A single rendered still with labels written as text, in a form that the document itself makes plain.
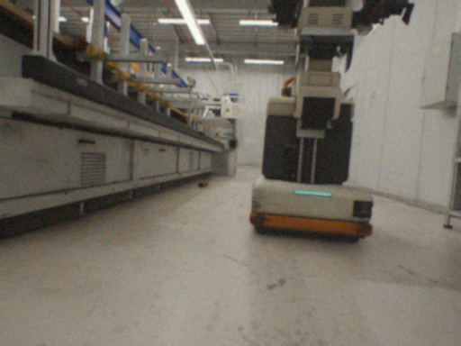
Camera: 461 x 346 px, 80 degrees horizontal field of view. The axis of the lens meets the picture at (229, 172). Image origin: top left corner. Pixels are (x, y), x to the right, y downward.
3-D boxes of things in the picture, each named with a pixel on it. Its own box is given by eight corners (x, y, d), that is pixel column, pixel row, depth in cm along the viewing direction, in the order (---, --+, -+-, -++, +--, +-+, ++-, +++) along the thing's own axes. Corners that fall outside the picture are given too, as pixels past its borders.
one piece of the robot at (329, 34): (293, 73, 150) (295, 33, 149) (345, 75, 147) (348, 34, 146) (295, 63, 134) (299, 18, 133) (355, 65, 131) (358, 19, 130)
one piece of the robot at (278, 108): (259, 191, 202) (268, 77, 198) (336, 197, 196) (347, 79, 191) (258, 197, 169) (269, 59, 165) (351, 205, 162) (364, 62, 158)
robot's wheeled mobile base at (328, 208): (253, 207, 211) (255, 175, 210) (338, 214, 203) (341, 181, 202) (248, 228, 145) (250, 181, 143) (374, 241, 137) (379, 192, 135)
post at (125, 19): (126, 103, 154) (131, 16, 152) (122, 102, 151) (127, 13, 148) (120, 103, 155) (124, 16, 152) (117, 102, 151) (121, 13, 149)
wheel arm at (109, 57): (166, 65, 130) (166, 56, 129) (163, 63, 126) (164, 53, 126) (79, 62, 134) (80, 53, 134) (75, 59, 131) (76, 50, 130)
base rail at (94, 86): (224, 148, 599) (224, 143, 599) (42, 78, 92) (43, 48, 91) (221, 148, 600) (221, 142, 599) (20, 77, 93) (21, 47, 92)
